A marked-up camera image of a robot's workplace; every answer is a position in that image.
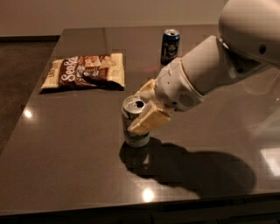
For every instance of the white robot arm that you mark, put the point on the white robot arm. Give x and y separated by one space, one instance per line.
249 42

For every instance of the green and silver 7up can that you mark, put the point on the green and silver 7up can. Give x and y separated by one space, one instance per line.
132 106

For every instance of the brown and white chip bag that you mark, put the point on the brown and white chip bag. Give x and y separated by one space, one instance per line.
80 72

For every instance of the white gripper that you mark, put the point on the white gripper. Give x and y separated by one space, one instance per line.
174 85

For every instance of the dark blue soda can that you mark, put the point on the dark blue soda can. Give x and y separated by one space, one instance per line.
170 46

